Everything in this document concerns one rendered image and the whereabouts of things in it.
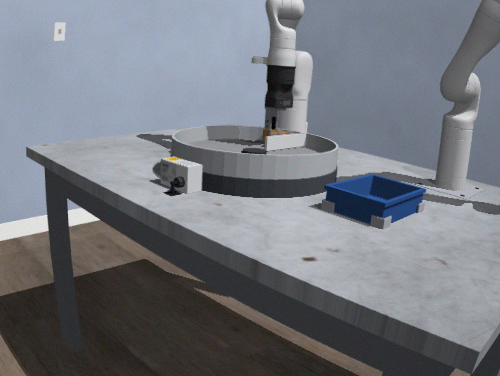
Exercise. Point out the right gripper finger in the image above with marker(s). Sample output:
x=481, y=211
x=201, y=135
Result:
x=275, y=114
x=269, y=118

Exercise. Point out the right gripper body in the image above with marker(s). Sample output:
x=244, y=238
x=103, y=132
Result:
x=280, y=76

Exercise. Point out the blue open-top crate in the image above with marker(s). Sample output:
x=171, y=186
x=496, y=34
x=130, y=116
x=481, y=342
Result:
x=357, y=198

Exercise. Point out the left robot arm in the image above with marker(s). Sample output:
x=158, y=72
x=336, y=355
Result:
x=457, y=126

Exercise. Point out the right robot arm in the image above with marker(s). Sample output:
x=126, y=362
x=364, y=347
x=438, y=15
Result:
x=287, y=12

